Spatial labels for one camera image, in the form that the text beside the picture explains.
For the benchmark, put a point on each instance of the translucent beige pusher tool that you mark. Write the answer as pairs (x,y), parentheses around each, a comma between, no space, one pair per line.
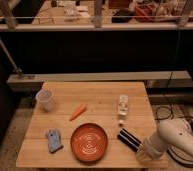
(142,154)

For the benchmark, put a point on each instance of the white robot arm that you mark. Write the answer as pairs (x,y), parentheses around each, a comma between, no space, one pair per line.
(175,132)

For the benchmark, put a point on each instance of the orange ribbed plate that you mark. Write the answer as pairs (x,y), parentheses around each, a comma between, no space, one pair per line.
(89,142)

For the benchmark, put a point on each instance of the small clear plastic bottle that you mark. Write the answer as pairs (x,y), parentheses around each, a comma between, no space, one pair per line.
(122,109)

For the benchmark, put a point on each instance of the orange carrot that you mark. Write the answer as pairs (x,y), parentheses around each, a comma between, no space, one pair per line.
(82,108)

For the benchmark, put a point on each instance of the blue sponge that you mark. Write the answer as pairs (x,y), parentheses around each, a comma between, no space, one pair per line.
(54,140)

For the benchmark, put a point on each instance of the clear plastic cup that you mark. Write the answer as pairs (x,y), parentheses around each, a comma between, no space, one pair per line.
(45,98)

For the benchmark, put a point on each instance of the grey low shelf ledge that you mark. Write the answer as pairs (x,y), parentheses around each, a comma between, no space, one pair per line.
(155,79)

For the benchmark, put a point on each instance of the metal support pole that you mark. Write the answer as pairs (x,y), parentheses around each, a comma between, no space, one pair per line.
(16,69)

